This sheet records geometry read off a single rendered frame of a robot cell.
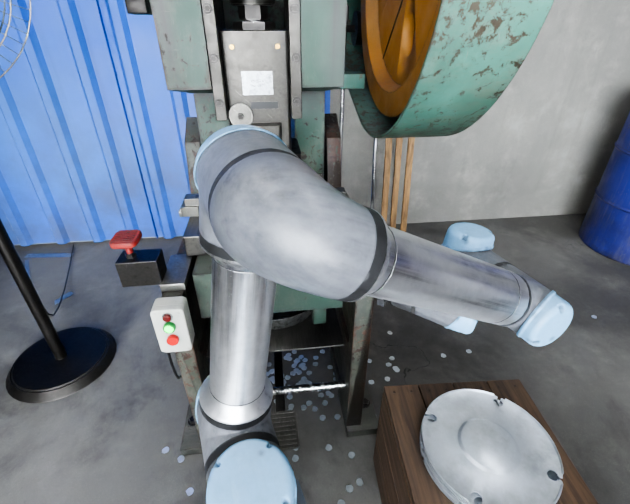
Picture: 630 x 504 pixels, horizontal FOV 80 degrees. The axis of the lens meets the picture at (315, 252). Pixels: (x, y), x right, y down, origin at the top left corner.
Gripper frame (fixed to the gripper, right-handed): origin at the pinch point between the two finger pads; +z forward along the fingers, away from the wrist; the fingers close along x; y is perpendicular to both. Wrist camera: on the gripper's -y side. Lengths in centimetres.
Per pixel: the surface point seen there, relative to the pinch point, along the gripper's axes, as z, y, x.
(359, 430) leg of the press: -15, -12, 73
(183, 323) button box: 22.9, 19.5, 19.6
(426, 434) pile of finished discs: -34.3, 3.4, 35.9
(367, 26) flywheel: 21, -61, -40
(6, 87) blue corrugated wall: 196, -32, -2
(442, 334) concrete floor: -26, -74, 75
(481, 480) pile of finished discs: -47, 7, 35
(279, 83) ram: 21.6, -17.2, -28.6
